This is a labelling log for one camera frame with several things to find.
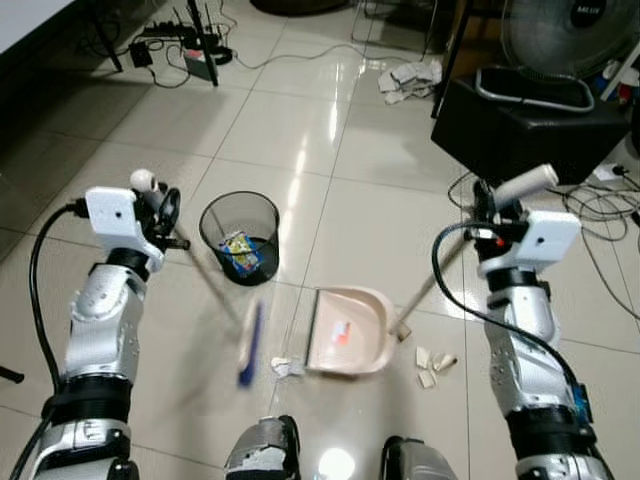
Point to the grey floor fan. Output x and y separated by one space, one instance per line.
565 40

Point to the white crumpled paper scrap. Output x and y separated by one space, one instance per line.
288 368

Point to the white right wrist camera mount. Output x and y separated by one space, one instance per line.
545 238

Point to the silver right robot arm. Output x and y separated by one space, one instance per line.
525 340

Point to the robot left leg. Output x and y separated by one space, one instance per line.
262 452

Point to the crumpled white paper pile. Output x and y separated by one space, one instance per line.
410 80

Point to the black square ottoman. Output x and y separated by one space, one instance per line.
520 135

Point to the small black power brick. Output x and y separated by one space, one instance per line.
141 55

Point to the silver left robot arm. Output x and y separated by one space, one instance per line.
100 320

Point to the black slanted stand leg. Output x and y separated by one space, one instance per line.
203 40

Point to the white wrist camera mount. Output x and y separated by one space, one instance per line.
545 238
112 215

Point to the robot right leg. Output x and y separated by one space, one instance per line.
420 462

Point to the yellow blue snack packet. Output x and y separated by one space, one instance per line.
241 252

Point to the black mesh waste bin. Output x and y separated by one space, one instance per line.
212 235

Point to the robot leg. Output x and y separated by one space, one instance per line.
262 452
420 462

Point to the blue broom with wooden stick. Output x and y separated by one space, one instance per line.
250 345

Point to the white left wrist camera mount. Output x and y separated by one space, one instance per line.
112 215

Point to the white power adapter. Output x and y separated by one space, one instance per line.
607 174

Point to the black chair base foot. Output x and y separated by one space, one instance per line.
9 374

